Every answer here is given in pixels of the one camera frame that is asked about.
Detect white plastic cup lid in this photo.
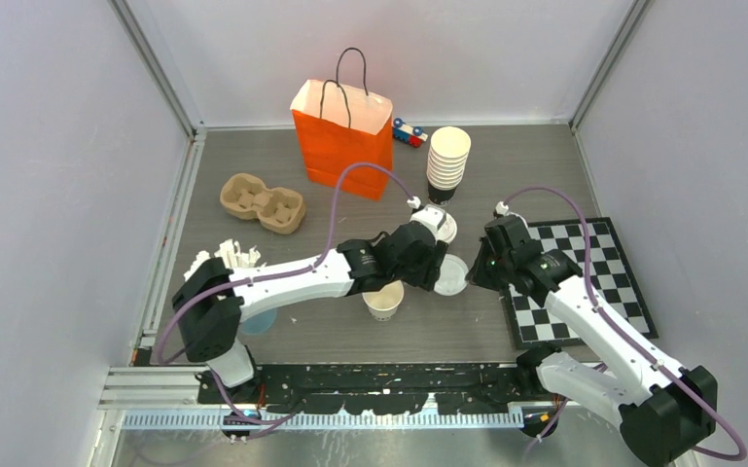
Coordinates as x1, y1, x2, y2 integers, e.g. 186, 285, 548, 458
437, 213, 458, 244

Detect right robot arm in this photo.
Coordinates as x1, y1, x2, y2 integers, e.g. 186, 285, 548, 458
468, 215, 718, 466

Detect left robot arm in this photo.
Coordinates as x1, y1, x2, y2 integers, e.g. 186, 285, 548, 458
171, 221, 449, 403

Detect black white checkerboard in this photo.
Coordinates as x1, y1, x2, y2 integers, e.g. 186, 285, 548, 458
501, 217, 659, 350

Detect stack of white paper cups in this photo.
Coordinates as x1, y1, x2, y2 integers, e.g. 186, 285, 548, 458
426, 126, 472, 205

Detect red blue toy car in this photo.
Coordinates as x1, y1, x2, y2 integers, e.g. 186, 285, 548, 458
392, 118, 428, 148

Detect cardboard cup carrier tray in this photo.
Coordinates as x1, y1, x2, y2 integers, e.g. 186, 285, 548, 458
220, 173, 306, 234

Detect orange paper bag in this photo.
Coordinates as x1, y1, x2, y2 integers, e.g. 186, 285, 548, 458
290, 60, 393, 200

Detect blue plastic cup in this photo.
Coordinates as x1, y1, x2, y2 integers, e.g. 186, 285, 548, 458
239, 308, 277, 336

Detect crumpled white paper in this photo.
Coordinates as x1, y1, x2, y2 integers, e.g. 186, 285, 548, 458
183, 238, 262, 281

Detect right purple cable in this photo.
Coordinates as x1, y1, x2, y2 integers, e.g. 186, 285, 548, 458
494, 187, 748, 463

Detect purple cable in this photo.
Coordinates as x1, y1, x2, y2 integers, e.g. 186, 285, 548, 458
494, 187, 748, 463
155, 162, 421, 440

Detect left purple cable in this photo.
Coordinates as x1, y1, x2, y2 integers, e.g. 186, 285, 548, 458
155, 162, 421, 440

